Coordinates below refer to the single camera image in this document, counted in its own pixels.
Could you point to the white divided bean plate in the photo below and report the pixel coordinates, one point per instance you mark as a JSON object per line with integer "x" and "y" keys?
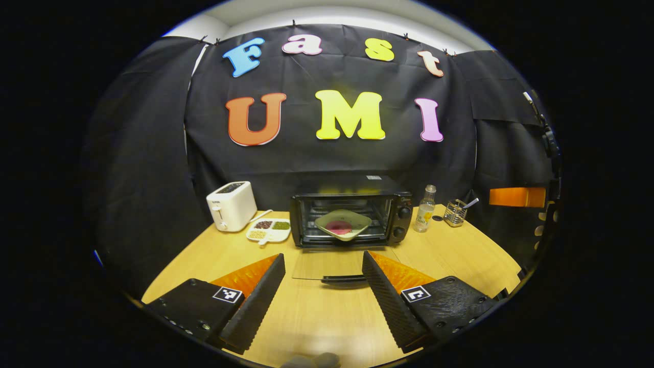
{"x": 268, "y": 232}

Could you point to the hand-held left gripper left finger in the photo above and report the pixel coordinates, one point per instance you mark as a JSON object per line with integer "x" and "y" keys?
{"x": 260, "y": 304}

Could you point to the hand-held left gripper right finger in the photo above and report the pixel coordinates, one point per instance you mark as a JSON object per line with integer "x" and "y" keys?
{"x": 391, "y": 306}

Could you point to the striped straw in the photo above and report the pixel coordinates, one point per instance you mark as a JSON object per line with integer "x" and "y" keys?
{"x": 471, "y": 203}

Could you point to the cream food dish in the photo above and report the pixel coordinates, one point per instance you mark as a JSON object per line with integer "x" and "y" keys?
{"x": 352, "y": 217}

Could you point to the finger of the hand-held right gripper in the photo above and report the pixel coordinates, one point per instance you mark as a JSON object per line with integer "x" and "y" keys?
{"x": 516, "y": 197}

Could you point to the white toaster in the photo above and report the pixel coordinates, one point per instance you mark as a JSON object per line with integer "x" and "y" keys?
{"x": 232, "y": 207}

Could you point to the pink ham slice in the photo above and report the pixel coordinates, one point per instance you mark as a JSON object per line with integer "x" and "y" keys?
{"x": 338, "y": 228}

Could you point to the black electric oven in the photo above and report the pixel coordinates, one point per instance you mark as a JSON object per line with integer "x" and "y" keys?
{"x": 401, "y": 214}

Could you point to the clear glass bottle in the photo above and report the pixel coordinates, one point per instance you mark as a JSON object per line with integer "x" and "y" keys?
{"x": 424, "y": 214}

